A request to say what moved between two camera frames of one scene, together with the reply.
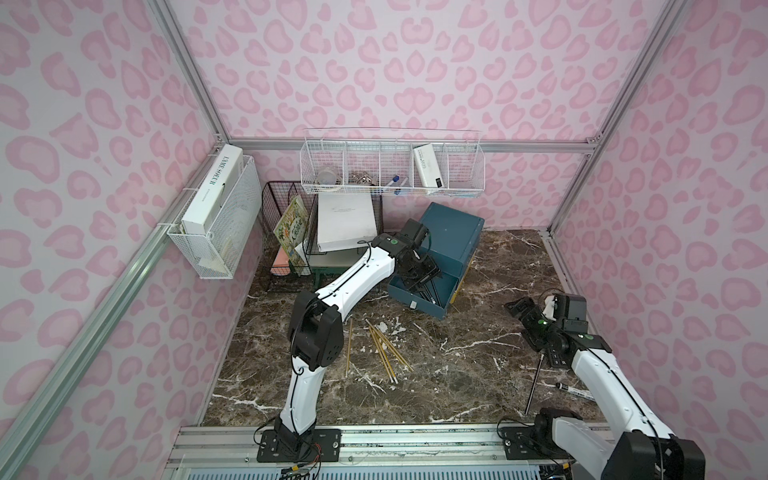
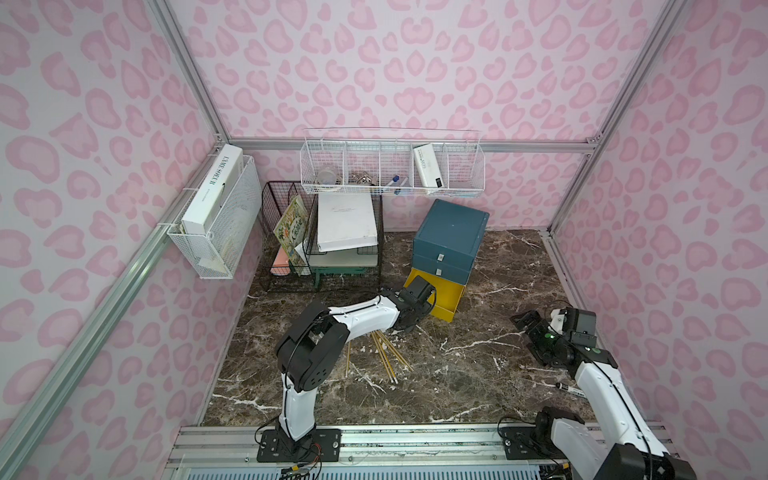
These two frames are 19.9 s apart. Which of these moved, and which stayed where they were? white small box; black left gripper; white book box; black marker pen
Moved: black left gripper
Stayed: white book box; white small box; black marker pen
